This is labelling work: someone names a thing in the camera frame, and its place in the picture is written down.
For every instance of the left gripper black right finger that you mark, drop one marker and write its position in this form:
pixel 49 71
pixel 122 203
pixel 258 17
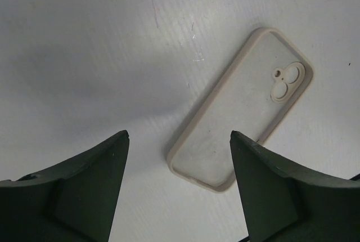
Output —
pixel 285 201

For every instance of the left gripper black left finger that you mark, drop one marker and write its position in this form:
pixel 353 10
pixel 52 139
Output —
pixel 74 200

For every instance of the beige clear phone case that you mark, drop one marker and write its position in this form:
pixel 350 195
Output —
pixel 253 96

